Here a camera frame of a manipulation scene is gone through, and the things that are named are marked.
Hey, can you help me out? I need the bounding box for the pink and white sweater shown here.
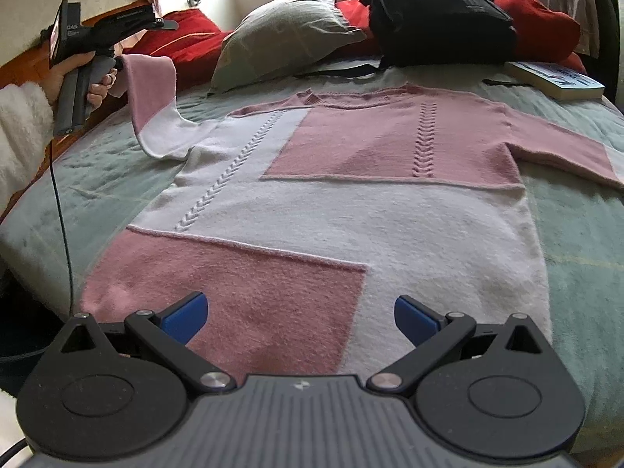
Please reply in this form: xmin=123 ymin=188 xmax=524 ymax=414
xmin=82 ymin=55 xmax=623 ymax=376

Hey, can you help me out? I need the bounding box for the white fleece left forearm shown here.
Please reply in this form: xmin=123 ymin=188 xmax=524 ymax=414
xmin=0 ymin=82 xmax=53 ymax=210

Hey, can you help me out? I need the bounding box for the clothes rack with garments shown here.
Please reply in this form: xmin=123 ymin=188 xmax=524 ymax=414
xmin=547 ymin=0 xmax=623 ymax=104

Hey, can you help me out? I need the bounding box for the person left hand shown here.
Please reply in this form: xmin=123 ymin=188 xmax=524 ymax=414
xmin=40 ymin=52 xmax=117 ymax=109

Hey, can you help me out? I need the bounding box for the wooden headboard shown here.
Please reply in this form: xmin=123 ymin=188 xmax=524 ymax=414
xmin=0 ymin=1 xmax=152 ymax=220

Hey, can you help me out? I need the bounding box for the red quilt left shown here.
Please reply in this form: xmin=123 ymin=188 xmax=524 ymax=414
xmin=123 ymin=9 xmax=230 ymax=92

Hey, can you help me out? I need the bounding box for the red quilt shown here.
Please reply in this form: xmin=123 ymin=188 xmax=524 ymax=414
xmin=334 ymin=0 xmax=586 ymax=74
xmin=123 ymin=9 xmax=230 ymax=92

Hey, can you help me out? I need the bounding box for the green plaid bed blanket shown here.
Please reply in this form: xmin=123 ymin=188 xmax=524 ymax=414
xmin=1 ymin=64 xmax=623 ymax=452

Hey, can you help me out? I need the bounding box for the grey green pillow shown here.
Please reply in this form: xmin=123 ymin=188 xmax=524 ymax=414
xmin=211 ymin=0 xmax=366 ymax=93

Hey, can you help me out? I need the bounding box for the black backpack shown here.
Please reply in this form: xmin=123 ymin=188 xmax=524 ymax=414
xmin=299 ymin=0 xmax=516 ymax=78

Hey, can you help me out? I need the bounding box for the blue white book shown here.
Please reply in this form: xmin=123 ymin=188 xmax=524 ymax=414
xmin=505 ymin=61 xmax=605 ymax=101

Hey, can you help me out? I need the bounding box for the red quilt right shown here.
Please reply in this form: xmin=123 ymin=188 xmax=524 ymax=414
xmin=334 ymin=0 xmax=586 ymax=74

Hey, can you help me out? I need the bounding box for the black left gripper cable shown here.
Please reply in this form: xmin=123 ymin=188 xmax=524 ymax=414
xmin=0 ymin=138 xmax=77 ymax=363

